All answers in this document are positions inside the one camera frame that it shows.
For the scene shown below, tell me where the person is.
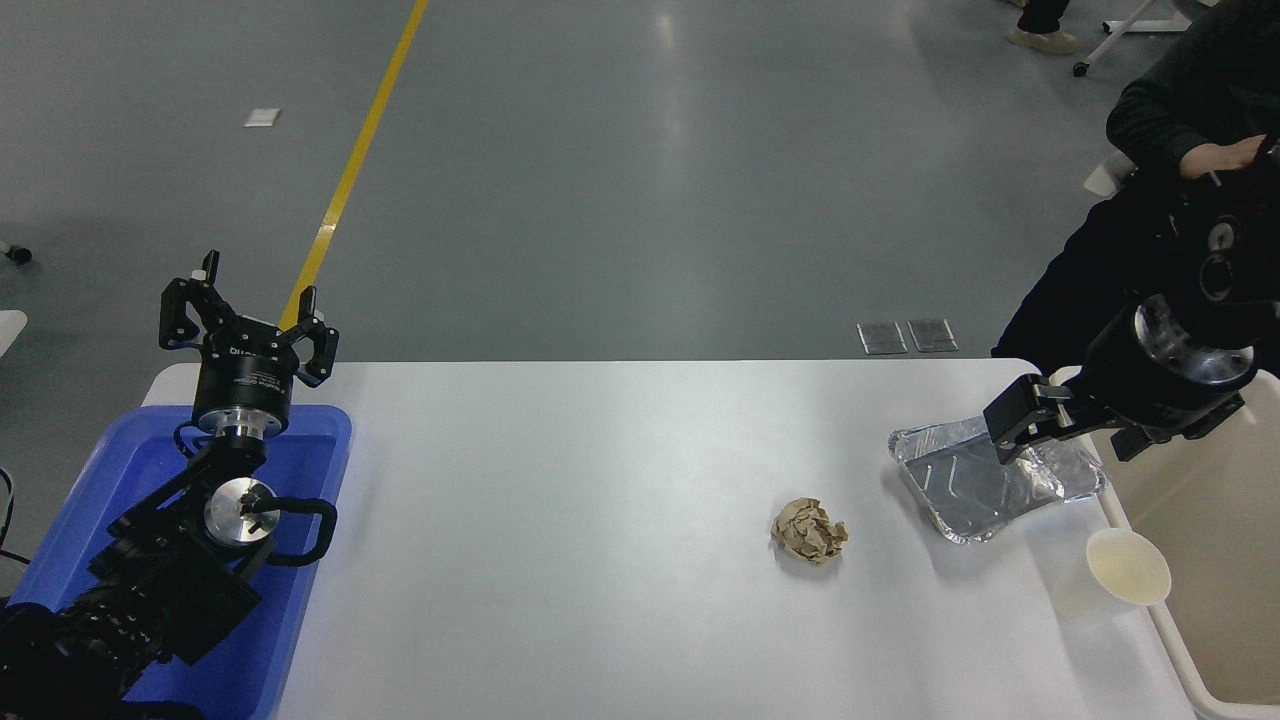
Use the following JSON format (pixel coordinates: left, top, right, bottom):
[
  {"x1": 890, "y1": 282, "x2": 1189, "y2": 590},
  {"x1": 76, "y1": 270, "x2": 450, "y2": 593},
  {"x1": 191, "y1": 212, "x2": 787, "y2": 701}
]
[
  {"x1": 1005, "y1": 0, "x2": 1080, "y2": 55},
  {"x1": 992, "y1": 0, "x2": 1280, "y2": 379}
]

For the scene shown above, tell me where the blue plastic tray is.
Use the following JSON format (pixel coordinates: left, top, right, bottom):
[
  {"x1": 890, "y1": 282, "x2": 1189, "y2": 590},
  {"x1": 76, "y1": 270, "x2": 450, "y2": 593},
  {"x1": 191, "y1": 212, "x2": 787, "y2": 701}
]
[{"x1": 8, "y1": 403, "x2": 353, "y2": 720}]

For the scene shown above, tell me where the large pale bin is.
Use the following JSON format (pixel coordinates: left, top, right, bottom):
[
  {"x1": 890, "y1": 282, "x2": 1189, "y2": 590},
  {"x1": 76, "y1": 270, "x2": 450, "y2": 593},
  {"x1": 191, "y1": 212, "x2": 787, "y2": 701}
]
[{"x1": 1048, "y1": 365, "x2": 1280, "y2": 720}]

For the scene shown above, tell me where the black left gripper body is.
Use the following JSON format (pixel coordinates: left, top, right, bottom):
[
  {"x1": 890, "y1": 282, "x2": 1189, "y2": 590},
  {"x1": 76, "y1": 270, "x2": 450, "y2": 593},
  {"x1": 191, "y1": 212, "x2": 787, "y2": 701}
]
[{"x1": 192, "y1": 320, "x2": 301, "y2": 433}]

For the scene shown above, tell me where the crumpled tan paper ball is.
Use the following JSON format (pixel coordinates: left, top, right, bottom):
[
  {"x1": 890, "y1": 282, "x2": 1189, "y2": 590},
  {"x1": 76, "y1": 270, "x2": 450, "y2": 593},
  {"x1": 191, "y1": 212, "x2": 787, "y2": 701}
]
[{"x1": 770, "y1": 497, "x2": 849, "y2": 567}]

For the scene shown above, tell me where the white wheeled stand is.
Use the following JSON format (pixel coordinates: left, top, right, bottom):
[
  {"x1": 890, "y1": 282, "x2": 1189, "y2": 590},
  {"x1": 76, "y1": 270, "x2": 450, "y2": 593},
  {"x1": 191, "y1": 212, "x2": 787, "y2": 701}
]
[{"x1": 1073, "y1": 0, "x2": 1196, "y2": 78}]

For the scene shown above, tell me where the silver foil tray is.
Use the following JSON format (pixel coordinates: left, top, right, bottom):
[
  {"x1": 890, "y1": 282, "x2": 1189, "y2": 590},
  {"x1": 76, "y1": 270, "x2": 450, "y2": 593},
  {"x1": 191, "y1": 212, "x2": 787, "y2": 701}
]
[{"x1": 888, "y1": 412, "x2": 1108, "y2": 544}]

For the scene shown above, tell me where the white chair seat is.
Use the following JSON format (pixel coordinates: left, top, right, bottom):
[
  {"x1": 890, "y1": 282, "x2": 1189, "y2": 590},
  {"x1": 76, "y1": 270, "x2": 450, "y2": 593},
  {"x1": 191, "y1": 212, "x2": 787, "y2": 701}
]
[{"x1": 1083, "y1": 150, "x2": 1141, "y2": 199}]

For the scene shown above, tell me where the thin black cable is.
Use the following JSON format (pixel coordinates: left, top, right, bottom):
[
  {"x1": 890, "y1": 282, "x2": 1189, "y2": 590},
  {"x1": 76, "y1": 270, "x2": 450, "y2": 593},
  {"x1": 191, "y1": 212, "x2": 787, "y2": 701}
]
[{"x1": 0, "y1": 468, "x2": 31, "y2": 566}]

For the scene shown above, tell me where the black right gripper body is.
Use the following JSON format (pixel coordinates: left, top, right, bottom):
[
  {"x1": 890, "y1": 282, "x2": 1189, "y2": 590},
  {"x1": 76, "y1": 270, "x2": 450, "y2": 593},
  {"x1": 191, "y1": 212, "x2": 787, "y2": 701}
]
[{"x1": 1075, "y1": 305, "x2": 1251, "y2": 441}]

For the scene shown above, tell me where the person's hand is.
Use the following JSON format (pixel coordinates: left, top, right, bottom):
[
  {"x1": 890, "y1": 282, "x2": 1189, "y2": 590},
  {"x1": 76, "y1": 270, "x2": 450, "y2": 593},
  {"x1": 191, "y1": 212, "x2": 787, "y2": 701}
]
[{"x1": 1180, "y1": 133, "x2": 1269, "y2": 182}]

